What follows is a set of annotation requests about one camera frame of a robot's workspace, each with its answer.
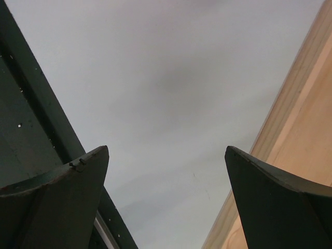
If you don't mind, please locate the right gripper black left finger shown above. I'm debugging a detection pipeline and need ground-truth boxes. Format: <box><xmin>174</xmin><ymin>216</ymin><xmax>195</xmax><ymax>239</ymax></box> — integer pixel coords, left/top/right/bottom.
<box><xmin>1</xmin><ymin>146</ymin><xmax>109</xmax><ymax>248</ymax></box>

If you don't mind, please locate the wooden clothes rack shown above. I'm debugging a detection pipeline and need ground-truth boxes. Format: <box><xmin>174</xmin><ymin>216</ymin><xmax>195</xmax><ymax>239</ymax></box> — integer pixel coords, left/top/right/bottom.
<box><xmin>204</xmin><ymin>1</ymin><xmax>331</xmax><ymax>248</ymax></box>

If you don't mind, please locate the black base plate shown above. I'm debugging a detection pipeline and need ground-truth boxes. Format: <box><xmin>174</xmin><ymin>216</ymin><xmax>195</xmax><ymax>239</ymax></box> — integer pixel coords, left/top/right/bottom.
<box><xmin>1</xmin><ymin>1</ymin><xmax>136</xmax><ymax>248</ymax></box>

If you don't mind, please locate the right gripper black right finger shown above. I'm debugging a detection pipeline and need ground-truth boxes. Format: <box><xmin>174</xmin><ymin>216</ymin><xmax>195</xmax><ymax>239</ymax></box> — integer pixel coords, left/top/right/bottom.
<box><xmin>225</xmin><ymin>146</ymin><xmax>331</xmax><ymax>248</ymax></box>

